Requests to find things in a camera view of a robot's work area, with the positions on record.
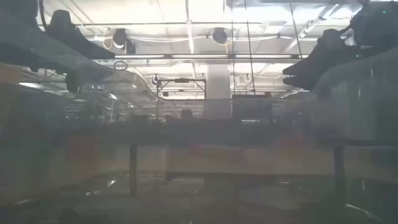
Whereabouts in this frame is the translucent grey plastic bin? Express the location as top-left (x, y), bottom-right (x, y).
top-left (0, 12), bottom-right (398, 224)

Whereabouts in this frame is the black background frame rig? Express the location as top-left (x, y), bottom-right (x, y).
top-left (155, 77), bottom-right (208, 121)

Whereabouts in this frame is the white building column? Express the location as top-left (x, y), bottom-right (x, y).
top-left (205, 63), bottom-right (233, 119)

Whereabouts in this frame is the long horizontal light bar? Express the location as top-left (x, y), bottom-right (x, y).
top-left (114, 54), bottom-right (308, 60)

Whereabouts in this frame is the thin black hanging cable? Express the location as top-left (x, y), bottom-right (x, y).
top-left (244, 0), bottom-right (256, 94)
top-left (230, 0), bottom-right (235, 94)

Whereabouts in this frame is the dark rectangular panel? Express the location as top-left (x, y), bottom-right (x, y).
top-left (231, 95), bottom-right (273, 122)

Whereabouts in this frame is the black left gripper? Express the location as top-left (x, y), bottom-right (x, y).
top-left (46, 9), bottom-right (116, 60)

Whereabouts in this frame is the round black ceiling fixture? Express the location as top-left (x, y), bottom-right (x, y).
top-left (111, 27), bottom-right (137, 55)
top-left (211, 27), bottom-right (229, 45)

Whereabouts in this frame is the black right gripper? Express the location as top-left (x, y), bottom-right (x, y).
top-left (282, 29), bottom-right (358, 91)

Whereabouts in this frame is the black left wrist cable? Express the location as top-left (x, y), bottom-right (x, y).
top-left (37, 0), bottom-right (49, 32)

